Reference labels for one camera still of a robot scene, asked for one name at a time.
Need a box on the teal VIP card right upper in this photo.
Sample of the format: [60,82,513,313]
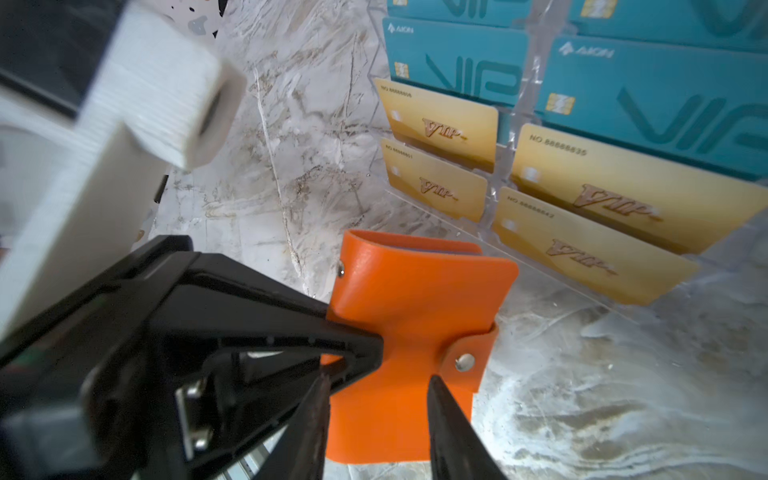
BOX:
[568,0,767,53]

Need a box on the teal VIP card right lower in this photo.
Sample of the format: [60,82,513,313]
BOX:
[536,35,767,180]

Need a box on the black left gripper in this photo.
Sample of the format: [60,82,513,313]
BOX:
[1,235,197,479]

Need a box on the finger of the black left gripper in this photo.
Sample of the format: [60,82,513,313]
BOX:
[147,254,383,468]

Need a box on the clear acrylic card display stand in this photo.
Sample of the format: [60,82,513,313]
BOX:
[367,1,767,316]

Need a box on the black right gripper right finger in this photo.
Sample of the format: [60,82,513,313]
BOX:
[427,375,506,480]

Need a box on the teal VIP card left lower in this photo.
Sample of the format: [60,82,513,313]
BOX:
[382,17,529,107]

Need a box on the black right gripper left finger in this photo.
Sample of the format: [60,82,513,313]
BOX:
[254,375,331,480]

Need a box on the gold vip card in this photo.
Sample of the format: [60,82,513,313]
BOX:
[374,78,499,173]
[511,124,767,255]
[380,138,488,223]
[493,187,699,306]

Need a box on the orange card holder wallet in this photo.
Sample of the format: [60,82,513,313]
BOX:
[326,230,519,465]

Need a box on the teal vip card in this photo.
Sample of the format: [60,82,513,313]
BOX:
[387,0,541,28]
[536,35,767,180]
[568,0,767,53]
[382,17,529,107]

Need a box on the teal VIP card left upper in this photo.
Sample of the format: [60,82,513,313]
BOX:
[387,0,541,28]

